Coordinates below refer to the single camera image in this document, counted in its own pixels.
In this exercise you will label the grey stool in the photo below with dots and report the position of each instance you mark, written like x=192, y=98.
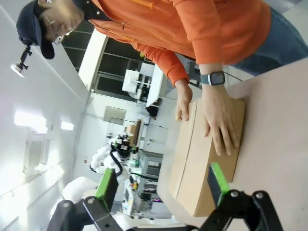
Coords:
x=192, y=72

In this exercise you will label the metal equipment shelf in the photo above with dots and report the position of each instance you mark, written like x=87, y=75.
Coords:
x=151, y=166

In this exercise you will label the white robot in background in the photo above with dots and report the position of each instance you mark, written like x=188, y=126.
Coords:
x=118, y=166

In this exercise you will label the person's left forearm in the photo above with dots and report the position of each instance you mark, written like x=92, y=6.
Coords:
x=204, y=43

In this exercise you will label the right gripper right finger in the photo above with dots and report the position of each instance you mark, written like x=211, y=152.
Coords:
x=216, y=185

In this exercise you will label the black head camera mount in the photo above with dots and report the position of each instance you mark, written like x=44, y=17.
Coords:
x=22, y=60

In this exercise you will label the white control box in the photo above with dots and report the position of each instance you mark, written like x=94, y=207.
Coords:
x=131, y=192

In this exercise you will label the person's left hand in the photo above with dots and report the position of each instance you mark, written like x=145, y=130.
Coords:
x=219, y=113

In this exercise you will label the large ceiling light panel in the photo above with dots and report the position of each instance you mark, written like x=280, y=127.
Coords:
x=29, y=120

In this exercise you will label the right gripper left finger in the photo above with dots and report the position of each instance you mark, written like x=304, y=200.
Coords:
x=108, y=190

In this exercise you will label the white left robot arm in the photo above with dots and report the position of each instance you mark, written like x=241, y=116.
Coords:
x=74, y=190

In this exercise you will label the white ceiling air conditioner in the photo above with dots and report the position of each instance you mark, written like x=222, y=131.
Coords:
x=36, y=154

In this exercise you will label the white machine cabinet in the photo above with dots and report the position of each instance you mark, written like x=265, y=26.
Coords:
x=154, y=79

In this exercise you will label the black-haired bystander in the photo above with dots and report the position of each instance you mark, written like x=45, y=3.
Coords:
x=152, y=110

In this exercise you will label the person's right hand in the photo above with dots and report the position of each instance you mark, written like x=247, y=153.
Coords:
x=183, y=96

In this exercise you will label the small ceiling light panel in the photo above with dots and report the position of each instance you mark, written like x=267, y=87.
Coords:
x=66, y=125

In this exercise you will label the person in orange hoodie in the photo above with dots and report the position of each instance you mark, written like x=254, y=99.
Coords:
x=144, y=19

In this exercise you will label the dark blue cap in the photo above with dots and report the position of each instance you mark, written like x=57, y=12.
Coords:
x=31, y=29

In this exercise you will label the person's right forearm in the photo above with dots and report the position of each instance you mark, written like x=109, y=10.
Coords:
x=166, y=62

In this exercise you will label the grey wall board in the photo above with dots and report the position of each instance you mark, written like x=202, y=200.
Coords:
x=115, y=115

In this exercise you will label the brown cardboard box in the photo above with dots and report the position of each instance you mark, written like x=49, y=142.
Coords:
x=207, y=168

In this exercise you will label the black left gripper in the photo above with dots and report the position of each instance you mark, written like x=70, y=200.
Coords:
x=124, y=145

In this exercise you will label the thin-rimmed glasses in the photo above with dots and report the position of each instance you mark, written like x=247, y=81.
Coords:
x=55, y=29

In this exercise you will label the grey smart watch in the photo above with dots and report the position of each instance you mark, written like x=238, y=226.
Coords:
x=215, y=78

